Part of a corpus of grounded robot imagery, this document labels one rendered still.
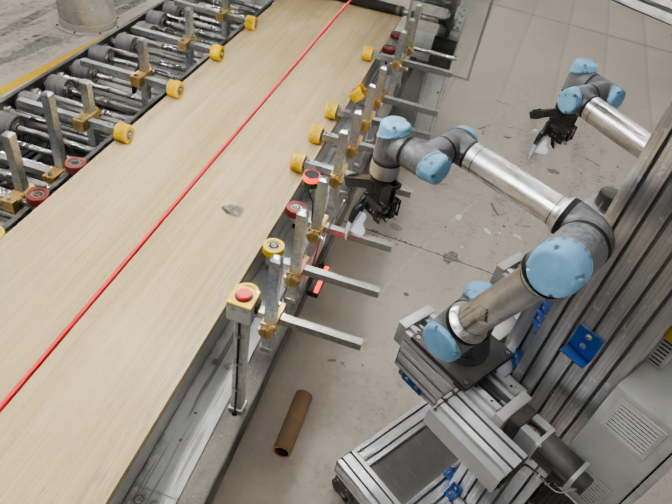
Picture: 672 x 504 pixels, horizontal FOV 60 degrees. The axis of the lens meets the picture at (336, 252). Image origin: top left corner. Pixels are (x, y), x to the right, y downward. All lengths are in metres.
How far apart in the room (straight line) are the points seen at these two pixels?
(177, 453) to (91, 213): 0.92
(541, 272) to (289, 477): 1.66
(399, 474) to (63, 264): 1.46
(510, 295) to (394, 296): 2.02
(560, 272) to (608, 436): 0.64
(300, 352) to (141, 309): 1.22
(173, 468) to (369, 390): 1.24
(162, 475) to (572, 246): 1.33
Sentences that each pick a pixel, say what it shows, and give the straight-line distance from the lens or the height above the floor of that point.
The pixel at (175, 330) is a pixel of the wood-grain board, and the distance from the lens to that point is 1.88.
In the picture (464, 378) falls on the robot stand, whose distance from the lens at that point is 1.73.
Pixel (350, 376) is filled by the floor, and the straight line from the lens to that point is 2.94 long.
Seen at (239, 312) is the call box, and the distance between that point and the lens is 1.54.
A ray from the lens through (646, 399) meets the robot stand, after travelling 1.67.
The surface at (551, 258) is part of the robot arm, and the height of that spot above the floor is 1.62.
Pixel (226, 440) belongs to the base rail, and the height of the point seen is 0.70.
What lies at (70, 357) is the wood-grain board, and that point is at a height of 0.90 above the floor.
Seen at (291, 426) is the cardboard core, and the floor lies 0.08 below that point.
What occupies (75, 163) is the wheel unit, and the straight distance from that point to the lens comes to 2.57.
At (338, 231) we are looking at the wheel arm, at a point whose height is 0.86.
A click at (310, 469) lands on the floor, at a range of 2.66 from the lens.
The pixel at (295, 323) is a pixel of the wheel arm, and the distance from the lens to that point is 1.99.
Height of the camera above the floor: 2.35
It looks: 42 degrees down
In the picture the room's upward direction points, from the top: 11 degrees clockwise
